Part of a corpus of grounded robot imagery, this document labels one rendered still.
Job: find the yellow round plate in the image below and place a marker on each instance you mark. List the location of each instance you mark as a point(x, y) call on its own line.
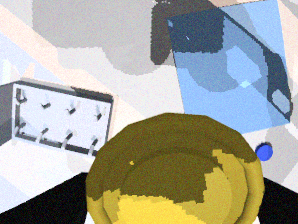
point(175, 168)

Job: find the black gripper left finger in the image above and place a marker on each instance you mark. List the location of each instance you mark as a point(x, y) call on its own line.
point(64, 204)

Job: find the light blue square mat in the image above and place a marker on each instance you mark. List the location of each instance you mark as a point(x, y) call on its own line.
point(231, 65)

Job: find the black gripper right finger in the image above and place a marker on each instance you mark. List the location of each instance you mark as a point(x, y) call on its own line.
point(279, 204)

